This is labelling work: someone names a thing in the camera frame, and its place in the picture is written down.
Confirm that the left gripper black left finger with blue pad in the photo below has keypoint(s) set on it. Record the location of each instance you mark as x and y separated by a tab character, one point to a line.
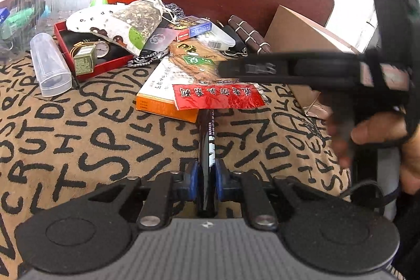
148	205

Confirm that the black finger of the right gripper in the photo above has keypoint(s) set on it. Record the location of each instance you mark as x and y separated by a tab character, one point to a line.
294	68

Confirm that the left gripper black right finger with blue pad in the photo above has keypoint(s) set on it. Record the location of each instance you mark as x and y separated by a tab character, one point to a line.
264	204

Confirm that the black marker pen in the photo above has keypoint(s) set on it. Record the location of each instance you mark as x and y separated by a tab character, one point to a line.
206	193

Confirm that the orange white medicine box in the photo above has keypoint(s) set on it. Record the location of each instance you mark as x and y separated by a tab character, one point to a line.
156	95

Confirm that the red snack packet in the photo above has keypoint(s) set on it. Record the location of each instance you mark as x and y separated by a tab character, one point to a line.
217	96

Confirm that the brown biscuit packet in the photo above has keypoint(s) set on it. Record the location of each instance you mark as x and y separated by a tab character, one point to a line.
198	61

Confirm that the brown cardboard box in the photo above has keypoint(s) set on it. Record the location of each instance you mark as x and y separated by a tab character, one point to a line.
292	32

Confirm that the brown striped pencil case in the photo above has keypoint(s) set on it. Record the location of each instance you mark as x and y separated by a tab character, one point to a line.
252	38

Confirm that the small green box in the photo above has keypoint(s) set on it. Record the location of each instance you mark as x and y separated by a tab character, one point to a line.
84	59

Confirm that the clear plastic cylinder case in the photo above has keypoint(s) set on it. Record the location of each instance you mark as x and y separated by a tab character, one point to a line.
51	70

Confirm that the colourful card box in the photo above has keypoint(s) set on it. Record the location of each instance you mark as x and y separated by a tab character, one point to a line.
190	27

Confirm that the white spotted pouch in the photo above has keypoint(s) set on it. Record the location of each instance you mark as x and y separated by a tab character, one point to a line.
127	25

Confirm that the red tray box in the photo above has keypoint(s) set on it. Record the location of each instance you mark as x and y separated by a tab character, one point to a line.
109	56

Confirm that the clear plastic storage bin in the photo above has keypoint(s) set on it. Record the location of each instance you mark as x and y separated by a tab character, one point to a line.
22	19

